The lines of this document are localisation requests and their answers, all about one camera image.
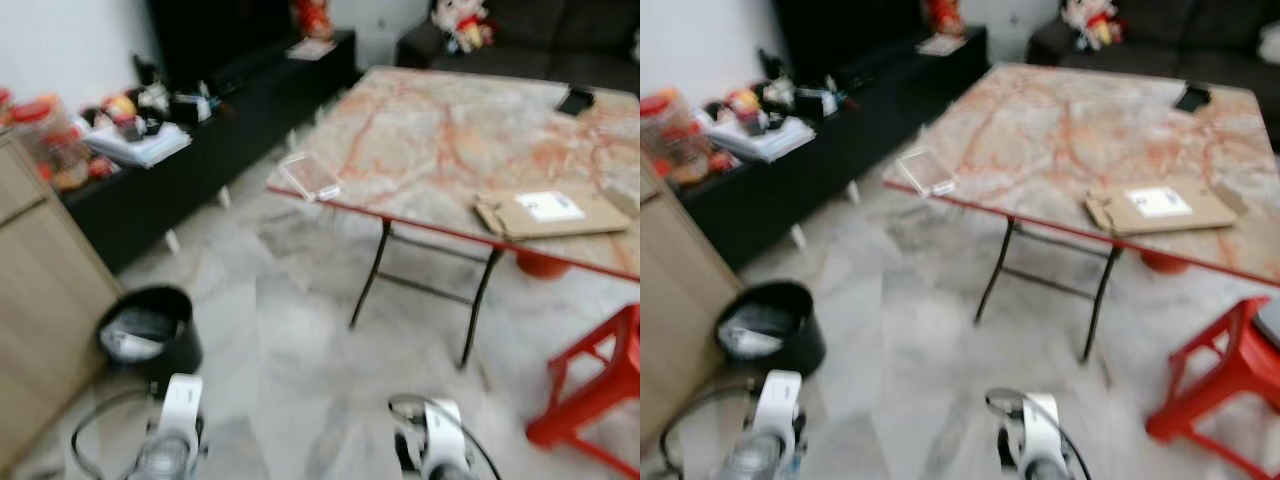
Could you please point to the red figurine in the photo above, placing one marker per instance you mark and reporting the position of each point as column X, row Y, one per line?
column 312, row 17
column 943, row 15

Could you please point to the white paper stack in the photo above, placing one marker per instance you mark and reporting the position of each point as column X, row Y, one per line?
column 765, row 140
column 140, row 148

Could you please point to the marble pattern folding table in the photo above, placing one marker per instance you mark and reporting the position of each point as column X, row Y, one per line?
column 1060, row 135
column 440, row 140

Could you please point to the red and white doll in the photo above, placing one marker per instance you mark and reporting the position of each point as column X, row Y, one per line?
column 462, row 25
column 1092, row 22

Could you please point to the white booklet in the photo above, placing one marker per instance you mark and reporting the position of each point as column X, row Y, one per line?
column 941, row 44
column 311, row 48

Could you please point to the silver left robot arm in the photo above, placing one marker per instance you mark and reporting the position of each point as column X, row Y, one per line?
column 165, row 460
column 757, row 460

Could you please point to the orange round tub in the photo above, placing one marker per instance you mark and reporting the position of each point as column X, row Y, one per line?
column 1166, row 262
column 543, row 265

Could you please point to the long black low bench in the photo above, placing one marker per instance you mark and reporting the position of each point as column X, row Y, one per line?
column 850, row 140
column 215, row 150

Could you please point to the clear plastic container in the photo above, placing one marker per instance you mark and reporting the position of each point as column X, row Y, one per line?
column 310, row 176
column 927, row 171

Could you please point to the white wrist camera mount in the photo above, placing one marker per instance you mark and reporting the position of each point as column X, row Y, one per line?
column 182, row 405
column 445, row 432
column 779, row 400
column 1040, row 428

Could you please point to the light wooden cabinet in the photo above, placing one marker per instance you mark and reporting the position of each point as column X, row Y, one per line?
column 45, row 290
column 680, row 300

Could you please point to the small colourful toy figure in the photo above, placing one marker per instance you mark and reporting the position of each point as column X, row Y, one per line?
column 122, row 112
column 747, row 107

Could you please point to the black rubbish bin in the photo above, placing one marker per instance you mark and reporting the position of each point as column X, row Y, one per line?
column 185, row 345
column 808, row 340

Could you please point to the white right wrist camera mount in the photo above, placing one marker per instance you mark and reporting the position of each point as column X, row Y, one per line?
column 1040, row 428
column 445, row 432

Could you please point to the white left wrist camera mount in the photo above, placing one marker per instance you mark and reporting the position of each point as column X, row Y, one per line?
column 182, row 405
column 779, row 400

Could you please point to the dark sofa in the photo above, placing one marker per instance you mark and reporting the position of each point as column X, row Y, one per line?
column 1200, row 40
column 560, row 40

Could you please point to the black television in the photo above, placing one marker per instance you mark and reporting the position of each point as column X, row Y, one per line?
column 845, row 35
column 215, row 35

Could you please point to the red plastic stool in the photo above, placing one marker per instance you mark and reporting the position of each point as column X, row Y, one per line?
column 1225, row 378
column 605, row 378

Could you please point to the flat brown cardboard parcel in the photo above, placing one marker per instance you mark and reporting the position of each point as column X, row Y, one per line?
column 590, row 215
column 1205, row 210

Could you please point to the small black flat object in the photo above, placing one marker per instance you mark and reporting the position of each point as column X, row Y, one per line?
column 576, row 101
column 1192, row 97

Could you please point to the red lidded snack jar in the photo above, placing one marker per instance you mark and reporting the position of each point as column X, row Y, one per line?
column 672, row 135
column 45, row 140

